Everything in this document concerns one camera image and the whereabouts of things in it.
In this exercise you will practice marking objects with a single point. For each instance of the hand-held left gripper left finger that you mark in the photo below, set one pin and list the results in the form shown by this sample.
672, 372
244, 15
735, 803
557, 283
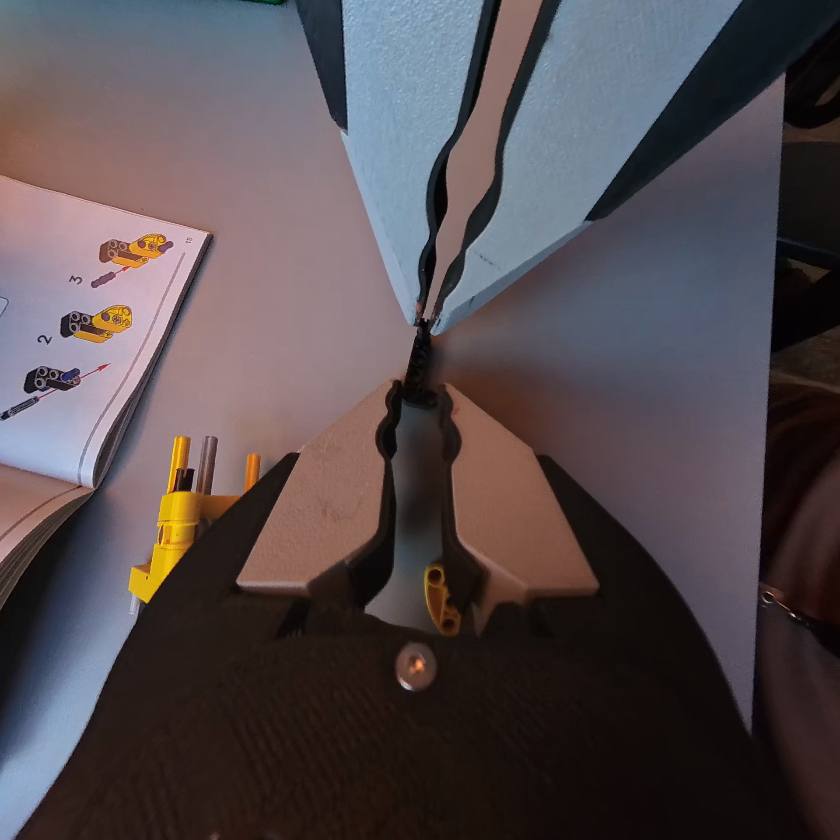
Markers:
315, 512

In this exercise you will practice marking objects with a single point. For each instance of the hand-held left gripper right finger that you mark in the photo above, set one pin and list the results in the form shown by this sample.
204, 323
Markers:
518, 512

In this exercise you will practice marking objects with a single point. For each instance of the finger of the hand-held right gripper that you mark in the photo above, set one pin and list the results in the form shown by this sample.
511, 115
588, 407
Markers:
394, 131
590, 131

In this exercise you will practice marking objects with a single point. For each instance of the black lego axle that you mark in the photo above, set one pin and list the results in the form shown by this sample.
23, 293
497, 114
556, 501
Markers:
418, 367

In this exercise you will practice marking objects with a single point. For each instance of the yellow curved lego piece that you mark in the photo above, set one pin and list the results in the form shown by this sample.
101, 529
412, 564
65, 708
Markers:
438, 597

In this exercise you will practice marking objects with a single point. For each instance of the yellow lego assembly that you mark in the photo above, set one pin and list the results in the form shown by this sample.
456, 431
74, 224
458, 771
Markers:
174, 518

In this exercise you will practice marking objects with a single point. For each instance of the lego instruction booklet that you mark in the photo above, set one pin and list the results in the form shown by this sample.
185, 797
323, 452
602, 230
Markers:
98, 328

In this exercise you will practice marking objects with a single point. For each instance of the dark furniture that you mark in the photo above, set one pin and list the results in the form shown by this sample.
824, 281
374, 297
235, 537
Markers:
807, 197

